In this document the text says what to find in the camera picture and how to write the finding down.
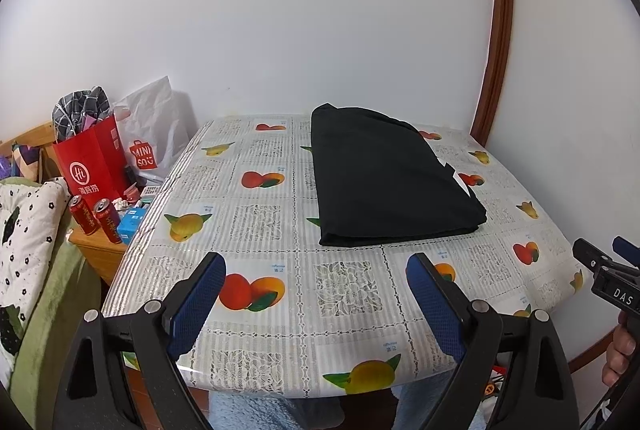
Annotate black blue white jacket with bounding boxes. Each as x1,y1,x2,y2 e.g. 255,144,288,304
310,104,489,249

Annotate wooden baseboard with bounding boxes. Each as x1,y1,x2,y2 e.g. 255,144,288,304
566,334,610,372

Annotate light blue fluffy cloth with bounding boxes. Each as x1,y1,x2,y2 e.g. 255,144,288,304
209,391,301,430

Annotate green blanket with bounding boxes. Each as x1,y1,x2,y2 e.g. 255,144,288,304
10,212,104,429

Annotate white plastic bag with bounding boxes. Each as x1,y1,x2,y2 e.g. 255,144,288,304
112,76,197,187

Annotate black white checked cloth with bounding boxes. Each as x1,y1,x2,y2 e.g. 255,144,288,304
52,86,114,143

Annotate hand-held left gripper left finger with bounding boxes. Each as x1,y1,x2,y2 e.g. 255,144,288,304
52,251,228,430

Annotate wooden headboard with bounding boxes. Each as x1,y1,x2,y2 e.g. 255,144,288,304
0,122,57,185

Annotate red drink can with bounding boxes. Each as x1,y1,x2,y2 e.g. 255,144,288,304
69,197,99,237
92,198,122,245

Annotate blue cardboard box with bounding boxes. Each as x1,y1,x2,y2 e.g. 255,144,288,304
117,207,150,245

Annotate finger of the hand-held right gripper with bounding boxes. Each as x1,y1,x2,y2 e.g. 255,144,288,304
572,237,614,273
612,236,640,267

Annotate red paper bag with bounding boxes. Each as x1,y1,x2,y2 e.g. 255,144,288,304
52,115,132,205

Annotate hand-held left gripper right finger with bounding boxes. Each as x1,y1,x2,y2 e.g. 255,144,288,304
406,252,571,430

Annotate person's legs in jeans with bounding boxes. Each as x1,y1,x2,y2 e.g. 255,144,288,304
285,385,488,430

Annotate fruit print tablecloth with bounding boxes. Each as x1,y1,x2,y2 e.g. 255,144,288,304
100,112,586,399

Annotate white floral quilt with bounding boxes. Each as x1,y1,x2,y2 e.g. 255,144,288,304
0,177,72,361

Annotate person's right hand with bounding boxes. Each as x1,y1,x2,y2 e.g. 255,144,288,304
602,310,635,389

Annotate wooden door frame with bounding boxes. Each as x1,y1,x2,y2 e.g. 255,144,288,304
469,0,516,147

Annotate wooden nightstand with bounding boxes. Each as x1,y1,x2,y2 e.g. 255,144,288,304
67,224,132,287

